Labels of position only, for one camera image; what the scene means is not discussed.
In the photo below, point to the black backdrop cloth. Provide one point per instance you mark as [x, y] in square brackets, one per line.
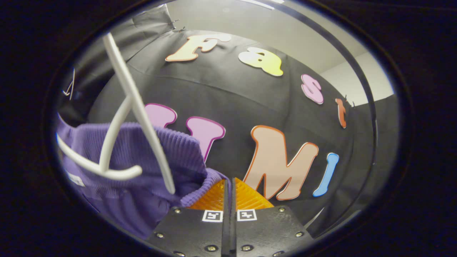
[232, 96]

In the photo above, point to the black metal garment rack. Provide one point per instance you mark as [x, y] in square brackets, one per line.
[373, 117]

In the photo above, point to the white plastic clothes hanger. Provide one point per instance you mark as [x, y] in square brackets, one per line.
[137, 107]

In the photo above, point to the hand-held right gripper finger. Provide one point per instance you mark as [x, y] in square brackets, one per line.
[234, 235]
[225, 235]

